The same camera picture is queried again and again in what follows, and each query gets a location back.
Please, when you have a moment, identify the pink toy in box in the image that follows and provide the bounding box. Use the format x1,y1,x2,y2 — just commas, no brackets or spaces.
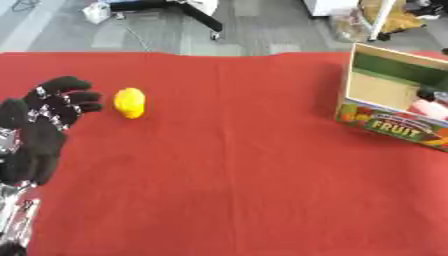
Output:
406,99,448,122

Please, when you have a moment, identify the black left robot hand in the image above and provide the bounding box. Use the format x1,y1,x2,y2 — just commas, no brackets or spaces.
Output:
0,75,105,186

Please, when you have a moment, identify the white plastic bag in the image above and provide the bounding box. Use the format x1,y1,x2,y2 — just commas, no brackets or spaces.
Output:
80,2,114,25

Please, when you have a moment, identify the yellow bag on floor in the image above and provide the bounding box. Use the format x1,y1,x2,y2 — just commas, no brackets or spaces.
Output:
358,0,427,35

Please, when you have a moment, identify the cardboard box with green inside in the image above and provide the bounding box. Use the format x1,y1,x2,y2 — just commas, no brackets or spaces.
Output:
334,42,448,153

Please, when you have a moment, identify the yellow toy lemon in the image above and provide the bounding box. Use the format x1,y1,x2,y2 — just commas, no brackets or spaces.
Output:
112,87,147,120

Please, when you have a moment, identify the white table leg frame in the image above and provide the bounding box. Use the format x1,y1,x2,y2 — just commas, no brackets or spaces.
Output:
355,0,399,42

